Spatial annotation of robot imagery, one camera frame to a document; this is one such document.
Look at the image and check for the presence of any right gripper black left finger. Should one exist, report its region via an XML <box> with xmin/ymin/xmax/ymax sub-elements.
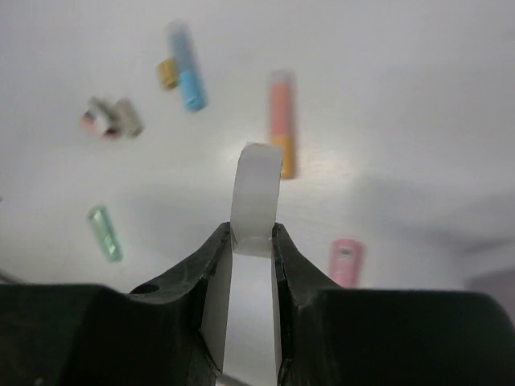
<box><xmin>1</xmin><ymin>223</ymin><xmax>230</xmax><ymax>385</ymax></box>

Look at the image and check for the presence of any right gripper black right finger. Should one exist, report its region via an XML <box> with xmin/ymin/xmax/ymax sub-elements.
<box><xmin>272</xmin><ymin>224</ymin><xmax>514</xmax><ymax>385</ymax></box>

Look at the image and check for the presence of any pink correction tape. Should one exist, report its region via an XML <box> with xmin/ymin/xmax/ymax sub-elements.
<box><xmin>329</xmin><ymin>239</ymin><xmax>364</xmax><ymax>288</ymax></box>

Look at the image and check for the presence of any green correction tape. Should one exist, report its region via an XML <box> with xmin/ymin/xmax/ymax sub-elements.
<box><xmin>87</xmin><ymin>205</ymin><xmax>123</xmax><ymax>262</ymax></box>

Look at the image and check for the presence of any clear tape roll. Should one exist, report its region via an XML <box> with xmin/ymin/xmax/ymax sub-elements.
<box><xmin>230</xmin><ymin>143</ymin><xmax>282</xmax><ymax>258</ymax></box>

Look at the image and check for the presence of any grey rectangular eraser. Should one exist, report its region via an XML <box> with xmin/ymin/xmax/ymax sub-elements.
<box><xmin>113</xmin><ymin>98</ymin><xmax>144</xmax><ymax>138</ymax></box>

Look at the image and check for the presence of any pink and white stapler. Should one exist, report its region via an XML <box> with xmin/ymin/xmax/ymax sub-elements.
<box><xmin>80</xmin><ymin>96</ymin><xmax>122</xmax><ymax>138</ymax></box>

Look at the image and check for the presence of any blue highlighter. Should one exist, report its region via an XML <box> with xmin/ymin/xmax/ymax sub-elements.
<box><xmin>167</xmin><ymin>20</ymin><xmax>208</xmax><ymax>112</ymax></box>

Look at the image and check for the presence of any orange highlighter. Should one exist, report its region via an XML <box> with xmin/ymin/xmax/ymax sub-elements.
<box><xmin>268</xmin><ymin>69</ymin><xmax>297</xmax><ymax>179</ymax></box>

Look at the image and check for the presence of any yellow eraser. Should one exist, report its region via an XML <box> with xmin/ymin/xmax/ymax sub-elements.
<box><xmin>156</xmin><ymin>57</ymin><xmax>179</xmax><ymax>90</ymax></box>

